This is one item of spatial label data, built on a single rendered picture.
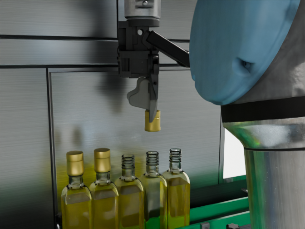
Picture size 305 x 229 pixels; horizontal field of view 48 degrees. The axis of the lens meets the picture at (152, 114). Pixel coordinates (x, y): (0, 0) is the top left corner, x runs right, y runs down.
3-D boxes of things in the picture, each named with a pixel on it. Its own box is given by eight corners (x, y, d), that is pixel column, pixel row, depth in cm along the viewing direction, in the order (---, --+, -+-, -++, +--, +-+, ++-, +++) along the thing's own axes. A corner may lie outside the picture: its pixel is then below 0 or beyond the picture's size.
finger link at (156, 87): (147, 100, 73) (146, 59, 73) (155, 99, 73) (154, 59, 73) (150, 99, 68) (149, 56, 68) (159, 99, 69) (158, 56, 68)
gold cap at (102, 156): (108, 166, 74) (107, 146, 74) (113, 171, 71) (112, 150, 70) (92, 168, 73) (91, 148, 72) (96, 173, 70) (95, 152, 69)
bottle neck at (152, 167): (155, 170, 79) (155, 150, 78) (161, 173, 77) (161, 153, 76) (143, 171, 78) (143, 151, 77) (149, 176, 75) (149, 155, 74)
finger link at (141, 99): (128, 123, 72) (127, 79, 72) (155, 122, 73) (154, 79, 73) (129, 124, 69) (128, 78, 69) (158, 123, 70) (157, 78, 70)
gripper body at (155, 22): (118, 77, 76) (117, 21, 74) (156, 77, 77) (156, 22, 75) (120, 80, 69) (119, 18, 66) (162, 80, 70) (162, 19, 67)
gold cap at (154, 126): (159, 127, 77) (159, 108, 77) (161, 131, 74) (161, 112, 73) (143, 128, 77) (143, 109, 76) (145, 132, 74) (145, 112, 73)
